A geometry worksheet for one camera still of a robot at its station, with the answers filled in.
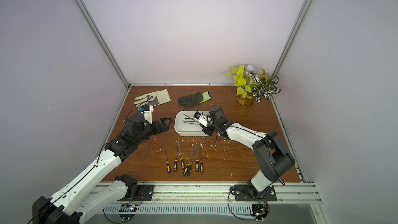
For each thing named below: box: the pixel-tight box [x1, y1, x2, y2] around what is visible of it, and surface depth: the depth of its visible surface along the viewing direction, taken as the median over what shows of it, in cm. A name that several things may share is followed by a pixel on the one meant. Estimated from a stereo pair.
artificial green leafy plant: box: [225, 64, 281, 104], surface depth 92 cm
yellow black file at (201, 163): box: [199, 144, 204, 174], surface depth 81 cm
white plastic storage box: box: [174, 109, 211, 137], surface depth 96 cm
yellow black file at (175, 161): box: [173, 141, 179, 173], surface depth 83 cm
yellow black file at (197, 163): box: [195, 144, 199, 173], surface depth 82 cm
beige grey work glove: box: [133, 88, 172, 108], surface depth 116 cm
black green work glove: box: [177, 90, 212, 107], surface depth 112 cm
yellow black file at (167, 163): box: [163, 143, 172, 174], surface depth 83 cm
